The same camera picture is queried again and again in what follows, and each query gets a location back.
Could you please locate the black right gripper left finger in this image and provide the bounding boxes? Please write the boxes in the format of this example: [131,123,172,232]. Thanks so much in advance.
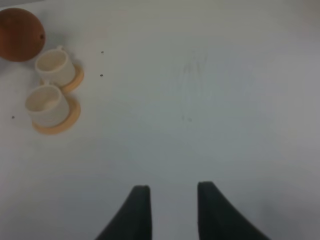
[97,185,152,240]

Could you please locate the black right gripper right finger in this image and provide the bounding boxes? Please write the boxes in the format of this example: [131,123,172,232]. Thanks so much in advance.
[197,181,268,240]

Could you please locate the brown round teapot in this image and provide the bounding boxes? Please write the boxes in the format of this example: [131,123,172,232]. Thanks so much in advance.
[0,8,46,62]

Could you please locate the near orange coaster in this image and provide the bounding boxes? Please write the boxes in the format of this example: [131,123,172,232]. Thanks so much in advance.
[32,96,81,135]

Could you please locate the orange coaster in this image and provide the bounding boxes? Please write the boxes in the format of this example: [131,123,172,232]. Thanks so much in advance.
[32,96,81,135]
[40,63,84,94]

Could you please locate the near white teacup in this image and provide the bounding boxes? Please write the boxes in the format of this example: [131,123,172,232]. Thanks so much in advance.
[24,84,70,128]

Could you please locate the white teacup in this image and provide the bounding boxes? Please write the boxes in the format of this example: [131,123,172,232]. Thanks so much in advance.
[24,84,70,128]
[35,45,76,87]

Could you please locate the far orange coaster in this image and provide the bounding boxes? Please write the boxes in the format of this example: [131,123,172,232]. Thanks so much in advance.
[40,63,84,94]

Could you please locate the far white teacup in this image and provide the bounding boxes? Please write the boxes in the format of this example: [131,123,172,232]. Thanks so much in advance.
[35,45,76,87]

